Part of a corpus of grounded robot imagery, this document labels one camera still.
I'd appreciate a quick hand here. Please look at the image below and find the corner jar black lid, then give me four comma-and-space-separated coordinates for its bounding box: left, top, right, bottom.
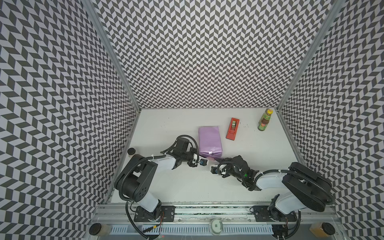
310, 222, 336, 238
89, 223, 112, 237

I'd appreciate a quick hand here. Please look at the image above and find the red tape dispenser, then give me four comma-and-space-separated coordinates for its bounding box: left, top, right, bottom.
226, 118, 240, 141

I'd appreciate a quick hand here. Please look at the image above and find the left corner jar black lid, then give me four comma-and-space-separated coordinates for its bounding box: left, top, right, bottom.
89, 223, 112, 237

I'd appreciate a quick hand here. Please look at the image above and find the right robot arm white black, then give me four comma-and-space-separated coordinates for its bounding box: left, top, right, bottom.
211, 156, 335, 222

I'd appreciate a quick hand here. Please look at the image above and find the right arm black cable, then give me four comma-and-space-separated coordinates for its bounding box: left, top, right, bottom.
254, 169, 336, 205

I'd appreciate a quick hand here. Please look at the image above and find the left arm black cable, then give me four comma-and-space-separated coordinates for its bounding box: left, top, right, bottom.
124, 200, 160, 240

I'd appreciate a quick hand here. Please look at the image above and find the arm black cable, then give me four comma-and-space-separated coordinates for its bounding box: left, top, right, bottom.
124, 200, 160, 240
254, 169, 336, 205

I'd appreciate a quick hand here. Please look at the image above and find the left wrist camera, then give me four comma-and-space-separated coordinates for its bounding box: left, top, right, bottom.
192, 154, 208, 166

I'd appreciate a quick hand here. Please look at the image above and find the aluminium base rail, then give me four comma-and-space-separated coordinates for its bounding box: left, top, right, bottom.
91, 202, 341, 225

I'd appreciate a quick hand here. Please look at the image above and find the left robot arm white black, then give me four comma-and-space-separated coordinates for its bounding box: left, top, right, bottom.
114, 135, 200, 221

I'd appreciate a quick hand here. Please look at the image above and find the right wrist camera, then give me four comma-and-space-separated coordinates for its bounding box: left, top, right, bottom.
210, 165, 227, 178

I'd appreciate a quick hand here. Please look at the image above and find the green sauce bottle yellow cap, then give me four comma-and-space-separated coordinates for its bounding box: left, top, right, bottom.
258, 109, 274, 131

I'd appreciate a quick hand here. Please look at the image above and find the pink wrapping paper sheet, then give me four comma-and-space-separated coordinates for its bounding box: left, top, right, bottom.
198, 126, 223, 159

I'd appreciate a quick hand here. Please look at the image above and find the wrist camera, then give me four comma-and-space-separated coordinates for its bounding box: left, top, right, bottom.
210, 165, 227, 178
192, 154, 208, 166

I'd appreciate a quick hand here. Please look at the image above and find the small jar black lid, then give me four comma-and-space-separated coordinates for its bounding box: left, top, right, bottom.
127, 148, 136, 158

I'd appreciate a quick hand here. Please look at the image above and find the round white button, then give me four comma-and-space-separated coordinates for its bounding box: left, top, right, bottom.
210, 219, 224, 236

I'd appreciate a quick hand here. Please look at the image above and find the right corner jar black lid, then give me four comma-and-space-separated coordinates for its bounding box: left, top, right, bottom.
310, 222, 336, 238

